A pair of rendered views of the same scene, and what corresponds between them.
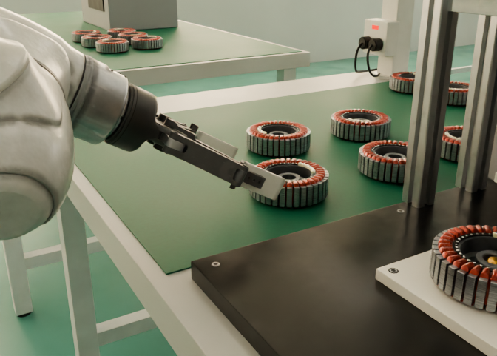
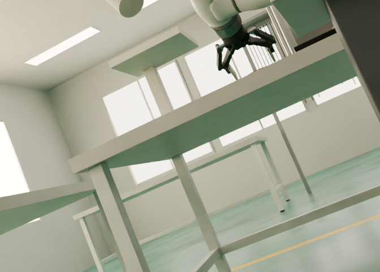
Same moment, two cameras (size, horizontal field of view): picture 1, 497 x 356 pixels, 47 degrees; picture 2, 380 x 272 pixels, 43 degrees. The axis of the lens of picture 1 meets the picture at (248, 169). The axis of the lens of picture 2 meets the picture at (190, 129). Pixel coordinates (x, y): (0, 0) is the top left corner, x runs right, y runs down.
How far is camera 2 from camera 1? 1.43 m
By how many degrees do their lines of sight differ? 53
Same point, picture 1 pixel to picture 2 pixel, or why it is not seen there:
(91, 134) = (238, 24)
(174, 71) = (61, 189)
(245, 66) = (88, 185)
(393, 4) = (166, 107)
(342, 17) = not seen: outside the picture
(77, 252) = (134, 238)
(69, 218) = (122, 214)
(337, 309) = not seen: hidden behind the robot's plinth
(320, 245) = not seen: hidden behind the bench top
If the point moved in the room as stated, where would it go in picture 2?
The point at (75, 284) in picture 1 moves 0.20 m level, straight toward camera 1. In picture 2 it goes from (142, 263) to (194, 244)
